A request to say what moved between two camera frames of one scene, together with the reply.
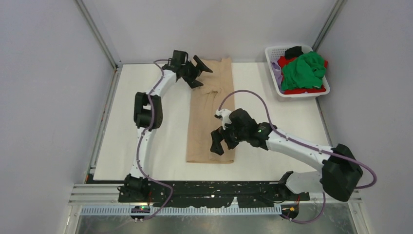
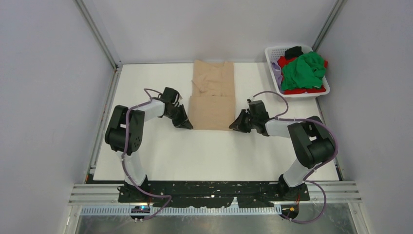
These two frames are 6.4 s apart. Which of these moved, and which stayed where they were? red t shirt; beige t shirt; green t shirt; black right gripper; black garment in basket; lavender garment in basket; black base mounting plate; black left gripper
Moved: black left gripper; beige t shirt; black right gripper
Stayed: lavender garment in basket; green t shirt; black garment in basket; red t shirt; black base mounting plate
